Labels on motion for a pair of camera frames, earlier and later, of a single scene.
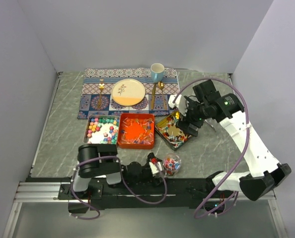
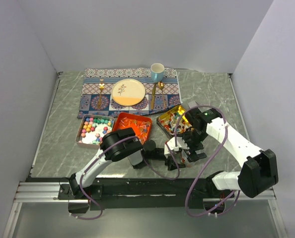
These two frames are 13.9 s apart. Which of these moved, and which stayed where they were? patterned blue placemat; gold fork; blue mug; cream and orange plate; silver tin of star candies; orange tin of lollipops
Moved: orange tin of lollipops; silver tin of star candies
Stayed: patterned blue placemat; gold fork; cream and orange plate; blue mug
